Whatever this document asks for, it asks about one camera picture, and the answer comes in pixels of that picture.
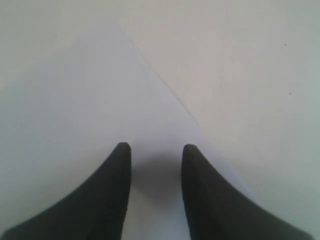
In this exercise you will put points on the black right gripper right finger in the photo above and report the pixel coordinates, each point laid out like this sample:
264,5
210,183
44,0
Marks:
216,210

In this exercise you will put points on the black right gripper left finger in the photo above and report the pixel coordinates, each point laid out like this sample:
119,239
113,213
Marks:
96,210

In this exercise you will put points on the white paper with square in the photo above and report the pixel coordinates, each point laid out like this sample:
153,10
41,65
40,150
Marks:
62,118

